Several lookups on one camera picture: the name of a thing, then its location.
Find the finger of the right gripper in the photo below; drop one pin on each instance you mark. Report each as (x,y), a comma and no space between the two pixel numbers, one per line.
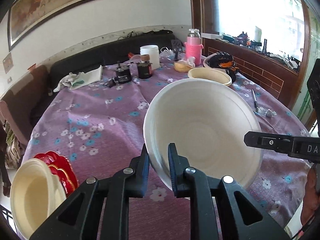
(279,143)

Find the dark small jar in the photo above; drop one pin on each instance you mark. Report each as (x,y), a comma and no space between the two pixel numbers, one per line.
(144,67)

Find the white rag and paper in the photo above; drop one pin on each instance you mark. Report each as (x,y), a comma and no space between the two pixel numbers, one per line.
(74,81)

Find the framed horse painting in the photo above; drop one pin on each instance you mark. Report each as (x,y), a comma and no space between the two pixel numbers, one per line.
(26,15)

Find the bread in plastic bag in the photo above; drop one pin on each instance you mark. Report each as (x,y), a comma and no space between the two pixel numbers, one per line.
(183,66)

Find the small red gold-rimmed plate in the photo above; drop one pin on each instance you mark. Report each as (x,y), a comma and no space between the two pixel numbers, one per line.
(66,177)

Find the cream plastic bowl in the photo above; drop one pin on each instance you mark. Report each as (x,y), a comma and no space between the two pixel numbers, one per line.
(32,194)
(210,74)

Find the brown armchair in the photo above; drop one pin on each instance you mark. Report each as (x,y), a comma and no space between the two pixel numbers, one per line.
(21,98)

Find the large red glass plate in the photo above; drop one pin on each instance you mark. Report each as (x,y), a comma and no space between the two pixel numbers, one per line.
(59,165)

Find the person's right hand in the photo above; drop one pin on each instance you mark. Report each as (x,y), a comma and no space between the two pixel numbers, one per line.
(311,198)

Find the black sofa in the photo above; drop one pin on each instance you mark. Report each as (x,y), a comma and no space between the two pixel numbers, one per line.
(107,54)

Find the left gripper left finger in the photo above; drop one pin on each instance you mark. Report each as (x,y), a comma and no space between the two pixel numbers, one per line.
(99,209)

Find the silver pen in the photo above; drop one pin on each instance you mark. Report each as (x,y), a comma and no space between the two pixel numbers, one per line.
(255,101)

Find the white plastic jar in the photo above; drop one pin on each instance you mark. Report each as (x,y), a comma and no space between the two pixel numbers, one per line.
(153,52)

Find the purple floral tablecloth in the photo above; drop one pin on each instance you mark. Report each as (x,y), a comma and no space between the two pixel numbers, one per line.
(100,129)

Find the black electronic device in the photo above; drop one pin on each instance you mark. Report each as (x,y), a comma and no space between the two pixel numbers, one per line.
(122,75)

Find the patterned cushion blanket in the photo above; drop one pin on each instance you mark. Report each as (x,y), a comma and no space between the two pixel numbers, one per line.
(13,151)

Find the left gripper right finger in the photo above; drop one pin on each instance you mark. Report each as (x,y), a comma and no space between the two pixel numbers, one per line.
(219,208)

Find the pink knit-sleeved bottle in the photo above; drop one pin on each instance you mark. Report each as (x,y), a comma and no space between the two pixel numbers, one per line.
(193,46)

